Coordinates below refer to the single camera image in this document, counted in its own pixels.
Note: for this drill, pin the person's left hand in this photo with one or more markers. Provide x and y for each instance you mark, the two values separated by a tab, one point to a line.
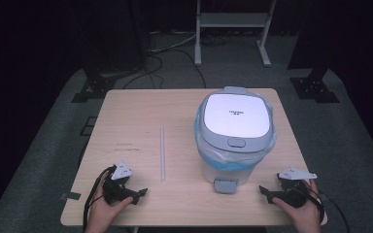
102	212

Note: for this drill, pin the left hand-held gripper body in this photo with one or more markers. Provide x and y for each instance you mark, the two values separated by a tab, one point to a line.
119	171

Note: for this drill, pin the person's right hand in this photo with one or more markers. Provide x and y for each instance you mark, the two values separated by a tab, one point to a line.
301	216

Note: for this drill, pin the grey tape strip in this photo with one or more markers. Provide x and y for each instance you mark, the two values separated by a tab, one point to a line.
70	196

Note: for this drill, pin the dark floor outlet plate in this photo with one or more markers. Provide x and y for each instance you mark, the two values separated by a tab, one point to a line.
88	126

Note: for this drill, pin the black stand base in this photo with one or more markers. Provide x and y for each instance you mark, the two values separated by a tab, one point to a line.
94	87
314	87

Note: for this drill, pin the white plastic straw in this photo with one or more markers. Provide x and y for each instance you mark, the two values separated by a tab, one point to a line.
162	153

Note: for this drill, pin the white pedal bin grey lid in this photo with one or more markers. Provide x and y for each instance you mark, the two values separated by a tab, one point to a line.
236	119

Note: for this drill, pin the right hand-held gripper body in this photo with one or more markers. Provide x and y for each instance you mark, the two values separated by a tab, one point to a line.
294	189

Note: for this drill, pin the white metal stand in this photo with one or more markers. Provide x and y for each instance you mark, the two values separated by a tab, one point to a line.
233	19

